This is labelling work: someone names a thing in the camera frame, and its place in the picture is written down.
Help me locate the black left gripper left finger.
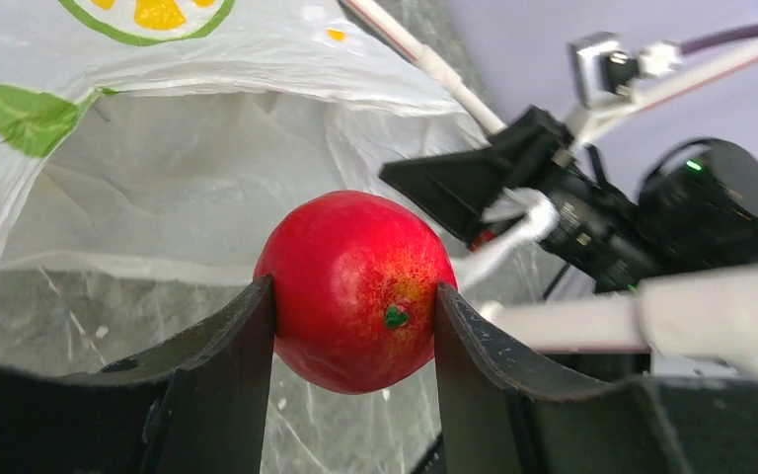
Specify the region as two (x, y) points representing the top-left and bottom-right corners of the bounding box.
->
(0, 277), (274, 473)

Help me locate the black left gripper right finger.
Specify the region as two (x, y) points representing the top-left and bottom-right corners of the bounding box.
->
(434, 284), (758, 473)

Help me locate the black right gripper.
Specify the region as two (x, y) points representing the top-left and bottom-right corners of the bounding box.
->
(379, 107), (758, 292)

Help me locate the red fake apple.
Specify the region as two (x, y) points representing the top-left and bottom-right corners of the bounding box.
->
(254, 190), (457, 395)

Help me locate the white printed plastic bag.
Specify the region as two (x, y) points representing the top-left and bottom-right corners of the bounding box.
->
(0, 0), (504, 474)

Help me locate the white PVC pipe frame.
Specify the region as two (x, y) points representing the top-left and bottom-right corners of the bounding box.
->
(342, 0), (758, 381)

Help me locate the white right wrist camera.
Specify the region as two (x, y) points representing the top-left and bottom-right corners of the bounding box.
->
(568, 32), (682, 110)

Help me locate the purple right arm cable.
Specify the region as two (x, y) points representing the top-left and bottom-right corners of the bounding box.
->
(679, 18), (758, 57)

